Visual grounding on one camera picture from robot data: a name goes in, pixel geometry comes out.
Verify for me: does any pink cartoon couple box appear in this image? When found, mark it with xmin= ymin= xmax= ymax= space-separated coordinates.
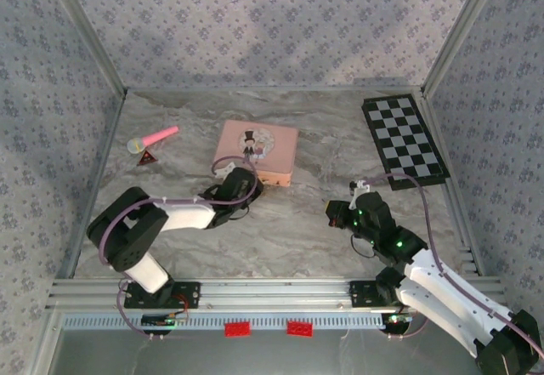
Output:
xmin=212 ymin=119 xmax=300 ymax=189

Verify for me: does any black grey chessboard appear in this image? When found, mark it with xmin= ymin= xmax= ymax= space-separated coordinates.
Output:
xmin=361 ymin=93 xmax=451 ymax=192

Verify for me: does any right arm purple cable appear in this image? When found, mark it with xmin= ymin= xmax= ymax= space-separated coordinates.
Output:
xmin=363 ymin=173 xmax=544 ymax=359

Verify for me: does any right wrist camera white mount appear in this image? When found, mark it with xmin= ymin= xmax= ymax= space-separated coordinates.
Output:
xmin=348 ymin=179 xmax=372 ymax=211

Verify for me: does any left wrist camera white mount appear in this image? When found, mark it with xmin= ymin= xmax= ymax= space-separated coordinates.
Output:
xmin=213 ymin=161 xmax=238 ymax=179

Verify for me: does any pink toy microphone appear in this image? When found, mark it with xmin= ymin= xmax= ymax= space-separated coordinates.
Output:
xmin=127 ymin=125 xmax=180 ymax=155

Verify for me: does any small circuit board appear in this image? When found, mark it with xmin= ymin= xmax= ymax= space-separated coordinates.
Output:
xmin=381 ymin=312 xmax=414 ymax=328
xmin=141 ymin=312 xmax=189 ymax=330

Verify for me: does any thin aluminium table edge strip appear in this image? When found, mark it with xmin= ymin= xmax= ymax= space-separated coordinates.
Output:
xmin=126 ymin=84 xmax=426 ymax=94

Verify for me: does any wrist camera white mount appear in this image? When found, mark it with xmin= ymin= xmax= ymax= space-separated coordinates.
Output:
xmin=348 ymin=179 xmax=372 ymax=211
xmin=213 ymin=161 xmax=238 ymax=179

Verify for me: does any aluminium table side rail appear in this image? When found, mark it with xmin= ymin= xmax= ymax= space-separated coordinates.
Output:
xmin=420 ymin=88 xmax=485 ymax=276
xmin=56 ymin=89 xmax=129 ymax=281

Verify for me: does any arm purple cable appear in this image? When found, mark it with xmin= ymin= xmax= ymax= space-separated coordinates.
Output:
xmin=363 ymin=173 xmax=544 ymax=359
xmin=97 ymin=156 xmax=263 ymax=341

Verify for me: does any aluminium corner post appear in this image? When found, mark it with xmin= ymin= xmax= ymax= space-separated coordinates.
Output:
xmin=41 ymin=0 xmax=129 ymax=96
xmin=420 ymin=0 xmax=507 ymax=95

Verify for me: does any red toy brick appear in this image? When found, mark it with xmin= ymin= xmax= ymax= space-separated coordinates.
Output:
xmin=286 ymin=320 xmax=315 ymax=338
xmin=224 ymin=321 xmax=252 ymax=338

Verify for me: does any grey slotted cable duct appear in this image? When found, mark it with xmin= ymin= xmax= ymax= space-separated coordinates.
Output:
xmin=62 ymin=311 xmax=386 ymax=330

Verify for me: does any black red triangle toy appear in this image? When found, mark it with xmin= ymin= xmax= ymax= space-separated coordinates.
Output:
xmin=136 ymin=150 xmax=159 ymax=168

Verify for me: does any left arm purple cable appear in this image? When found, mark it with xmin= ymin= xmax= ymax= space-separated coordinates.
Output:
xmin=97 ymin=156 xmax=263 ymax=341

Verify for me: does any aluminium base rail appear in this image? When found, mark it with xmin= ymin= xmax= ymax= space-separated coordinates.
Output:
xmin=44 ymin=276 xmax=509 ymax=311

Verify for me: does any grey metal shelf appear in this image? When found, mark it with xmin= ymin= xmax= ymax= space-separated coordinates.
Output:
xmin=50 ymin=327 xmax=481 ymax=375

